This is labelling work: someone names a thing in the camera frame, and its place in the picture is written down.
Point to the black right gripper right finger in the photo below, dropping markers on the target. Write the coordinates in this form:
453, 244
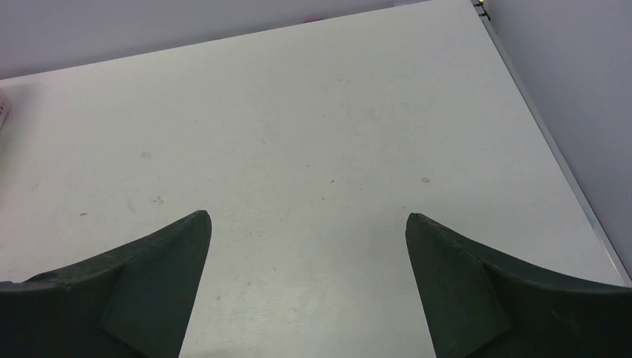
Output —
481, 302

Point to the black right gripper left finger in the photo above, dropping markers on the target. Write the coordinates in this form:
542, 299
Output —
132, 301

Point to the light blue printed plastic bag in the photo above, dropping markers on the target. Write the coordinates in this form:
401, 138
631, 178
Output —
5, 106

